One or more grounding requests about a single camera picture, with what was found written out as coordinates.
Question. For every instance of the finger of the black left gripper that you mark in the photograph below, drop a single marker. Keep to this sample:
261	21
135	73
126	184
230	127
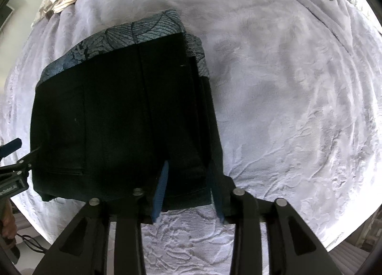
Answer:
23	165
9	148

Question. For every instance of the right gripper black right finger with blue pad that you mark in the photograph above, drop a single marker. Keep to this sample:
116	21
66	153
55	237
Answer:
268	234

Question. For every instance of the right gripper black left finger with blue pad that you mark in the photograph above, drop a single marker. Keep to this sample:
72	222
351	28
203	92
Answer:
82	247

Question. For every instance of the dark teal patterned pant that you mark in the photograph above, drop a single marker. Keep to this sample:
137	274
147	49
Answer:
129	108

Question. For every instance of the person's left hand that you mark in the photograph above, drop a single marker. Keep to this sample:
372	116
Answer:
8	222

